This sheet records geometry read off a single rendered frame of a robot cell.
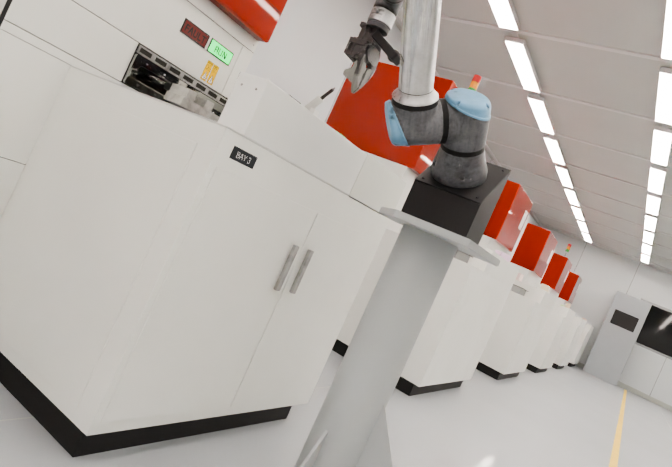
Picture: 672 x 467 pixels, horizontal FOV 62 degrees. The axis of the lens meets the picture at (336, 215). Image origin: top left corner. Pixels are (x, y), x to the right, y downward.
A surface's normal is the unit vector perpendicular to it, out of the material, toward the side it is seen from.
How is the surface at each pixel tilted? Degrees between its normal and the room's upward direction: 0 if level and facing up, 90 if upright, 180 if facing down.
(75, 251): 90
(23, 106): 90
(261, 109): 90
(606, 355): 90
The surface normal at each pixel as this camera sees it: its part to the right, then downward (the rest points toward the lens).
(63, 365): -0.46, -0.22
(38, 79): 0.79, 0.35
